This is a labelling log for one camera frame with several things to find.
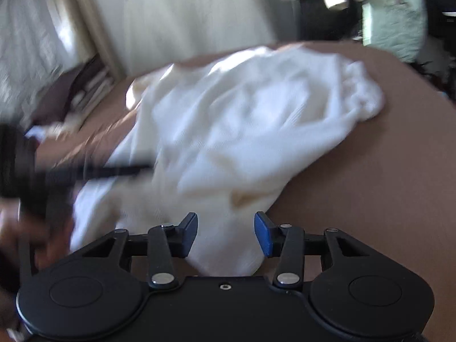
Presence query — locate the white knit garment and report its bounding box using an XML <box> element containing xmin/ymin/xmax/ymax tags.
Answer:
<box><xmin>69</xmin><ymin>44</ymin><xmax>386</xmax><ymax>278</ymax></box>

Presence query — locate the silver crinkled curtain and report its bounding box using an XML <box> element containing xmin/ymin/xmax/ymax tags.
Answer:
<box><xmin>0</xmin><ymin>0</ymin><xmax>82</xmax><ymax>115</ymax></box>

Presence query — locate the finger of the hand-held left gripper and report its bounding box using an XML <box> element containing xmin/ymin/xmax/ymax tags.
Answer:
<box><xmin>36</xmin><ymin>163</ymin><xmax>153</xmax><ymax>186</ymax></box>

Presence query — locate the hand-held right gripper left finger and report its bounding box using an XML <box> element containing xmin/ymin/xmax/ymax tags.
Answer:
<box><xmin>72</xmin><ymin>213</ymin><xmax>199</xmax><ymax>289</ymax></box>

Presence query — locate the stack of books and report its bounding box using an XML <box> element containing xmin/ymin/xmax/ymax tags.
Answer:
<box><xmin>62</xmin><ymin>57</ymin><xmax>118</xmax><ymax>122</ymax></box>

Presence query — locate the cream pillow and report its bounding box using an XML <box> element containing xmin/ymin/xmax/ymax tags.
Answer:
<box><xmin>119</xmin><ymin>0</ymin><xmax>282</xmax><ymax>75</ymax></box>

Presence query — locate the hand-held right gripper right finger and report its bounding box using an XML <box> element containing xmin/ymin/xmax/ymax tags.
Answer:
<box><xmin>254</xmin><ymin>211</ymin><xmax>383</xmax><ymax>289</ymax></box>

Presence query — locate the person's left hand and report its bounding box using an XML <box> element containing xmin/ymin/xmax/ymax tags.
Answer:
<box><xmin>0</xmin><ymin>199</ymin><xmax>74</xmax><ymax>293</ymax></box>

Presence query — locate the pale green cloth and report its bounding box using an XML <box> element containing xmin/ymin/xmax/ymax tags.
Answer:
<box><xmin>363</xmin><ymin>0</ymin><xmax>428</xmax><ymax>63</ymax></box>

